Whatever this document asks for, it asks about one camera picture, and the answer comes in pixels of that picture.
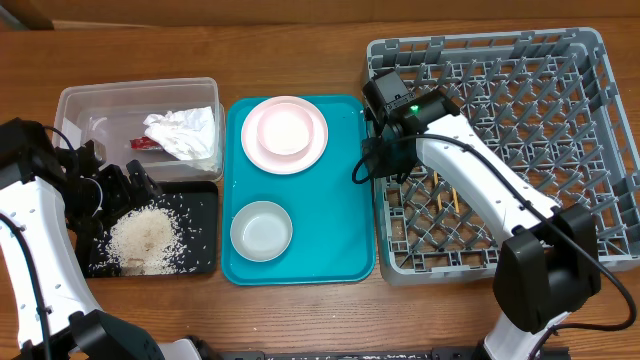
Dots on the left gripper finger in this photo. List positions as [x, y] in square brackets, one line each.
[142, 188]
[115, 189]

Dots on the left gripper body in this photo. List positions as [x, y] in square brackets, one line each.
[80, 218]

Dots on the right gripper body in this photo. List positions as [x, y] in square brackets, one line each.
[390, 159]

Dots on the red snack wrapper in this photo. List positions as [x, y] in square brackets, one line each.
[145, 144]

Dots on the white rice pile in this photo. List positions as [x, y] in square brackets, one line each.
[145, 240]

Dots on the wooden chopstick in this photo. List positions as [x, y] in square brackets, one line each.
[455, 200]
[437, 191]

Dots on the white napkin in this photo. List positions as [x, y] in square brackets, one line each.
[186, 135]

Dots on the pink small bowl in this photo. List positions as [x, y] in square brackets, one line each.
[285, 129]

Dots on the pink plate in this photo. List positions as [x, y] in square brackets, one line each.
[277, 164]

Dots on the grey bowl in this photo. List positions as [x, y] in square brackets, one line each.
[261, 231]

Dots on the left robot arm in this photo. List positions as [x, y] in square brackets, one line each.
[54, 201]

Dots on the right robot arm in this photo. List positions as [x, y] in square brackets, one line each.
[547, 267]

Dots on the grey dishwasher rack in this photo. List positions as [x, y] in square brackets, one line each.
[547, 104]

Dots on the black plastic tray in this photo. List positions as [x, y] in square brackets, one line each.
[200, 220]

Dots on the clear plastic bin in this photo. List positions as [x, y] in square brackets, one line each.
[112, 114]

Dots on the teal serving tray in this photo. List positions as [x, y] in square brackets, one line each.
[333, 219]

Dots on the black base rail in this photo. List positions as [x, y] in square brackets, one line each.
[440, 353]

